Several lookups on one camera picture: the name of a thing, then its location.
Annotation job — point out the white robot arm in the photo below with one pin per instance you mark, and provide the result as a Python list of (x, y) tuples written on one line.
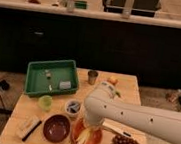
[(101, 104)]

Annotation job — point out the bunch of purple grapes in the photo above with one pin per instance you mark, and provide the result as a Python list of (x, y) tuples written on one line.
[(119, 139)]

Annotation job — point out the yellow banana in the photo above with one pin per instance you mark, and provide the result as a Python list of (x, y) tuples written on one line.
[(84, 136)]

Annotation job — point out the orange fruit toy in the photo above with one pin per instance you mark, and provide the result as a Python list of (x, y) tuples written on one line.
[(112, 80)]

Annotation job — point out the green plastic tray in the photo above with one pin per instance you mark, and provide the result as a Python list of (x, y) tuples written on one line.
[(42, 78)]

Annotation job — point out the small white bowl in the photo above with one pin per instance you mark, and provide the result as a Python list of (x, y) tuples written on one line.
[(72, 108)]

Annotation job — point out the grey block in tray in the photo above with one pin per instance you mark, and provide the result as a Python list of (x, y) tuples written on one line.
[(64, 85)]

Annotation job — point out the dark purple bowl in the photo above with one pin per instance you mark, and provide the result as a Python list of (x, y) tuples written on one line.
[(56, 128)]

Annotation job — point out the black-handled knife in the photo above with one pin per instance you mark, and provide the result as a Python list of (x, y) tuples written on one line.
[(116, 129)]

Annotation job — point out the white brush with black handle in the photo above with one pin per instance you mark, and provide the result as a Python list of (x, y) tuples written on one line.
[(27, 126)]

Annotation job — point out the light green cup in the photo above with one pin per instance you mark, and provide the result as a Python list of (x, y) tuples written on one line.
[(45, 102)]

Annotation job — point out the metal cup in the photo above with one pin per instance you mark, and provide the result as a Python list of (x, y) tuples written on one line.
[(92, 75)]

